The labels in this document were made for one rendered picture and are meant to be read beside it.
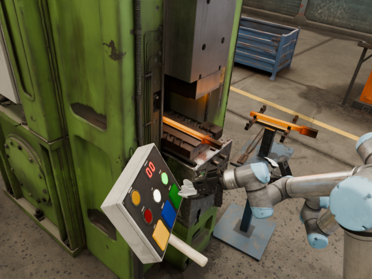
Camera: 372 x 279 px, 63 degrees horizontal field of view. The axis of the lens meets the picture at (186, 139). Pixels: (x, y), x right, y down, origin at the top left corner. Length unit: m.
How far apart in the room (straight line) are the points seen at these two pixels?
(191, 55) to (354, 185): 0.77
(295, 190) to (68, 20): 1.13
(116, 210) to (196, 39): 0.71
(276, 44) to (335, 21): 4.15
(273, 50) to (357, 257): 4.51
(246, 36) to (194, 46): 4.12
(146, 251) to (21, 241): 1.58
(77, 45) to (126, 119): 0.40
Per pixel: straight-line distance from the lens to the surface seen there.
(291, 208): 2.83
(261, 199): 1.11
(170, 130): 1.67
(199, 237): 2.22
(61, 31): 1.47
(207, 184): 1.14
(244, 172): 1.10
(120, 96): 1.24
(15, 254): 2.51
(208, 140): 1.59
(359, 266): 0.95
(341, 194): 0.84
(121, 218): 1.01
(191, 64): 1.29
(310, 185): 1.10
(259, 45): 5.30
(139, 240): 1.07
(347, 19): 9.08
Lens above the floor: 1.89
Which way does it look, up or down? 34 degrees down
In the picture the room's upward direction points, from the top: 5 degrees clockwise
